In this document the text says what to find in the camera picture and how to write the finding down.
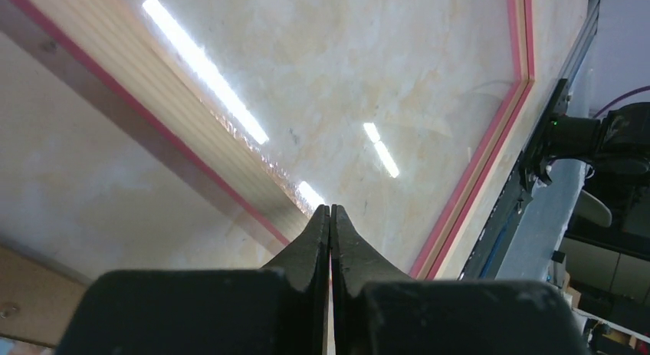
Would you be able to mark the aluminium front rail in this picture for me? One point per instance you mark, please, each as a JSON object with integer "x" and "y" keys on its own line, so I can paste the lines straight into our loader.
{"x": 580, "y": 48}

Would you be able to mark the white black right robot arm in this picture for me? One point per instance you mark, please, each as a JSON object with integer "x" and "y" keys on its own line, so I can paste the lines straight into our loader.
{"x": 616, "y": 147}

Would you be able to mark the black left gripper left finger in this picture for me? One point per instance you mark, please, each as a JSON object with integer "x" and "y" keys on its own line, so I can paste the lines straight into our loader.
{"x": 279, "y": 308}

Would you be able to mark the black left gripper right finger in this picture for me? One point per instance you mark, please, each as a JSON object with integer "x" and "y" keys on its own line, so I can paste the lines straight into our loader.
{"x": 378, "y": 309}

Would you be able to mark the pink wooden picture frame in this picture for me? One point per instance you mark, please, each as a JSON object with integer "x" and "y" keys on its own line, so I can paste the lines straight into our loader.
{"x": 204, "y": 133}

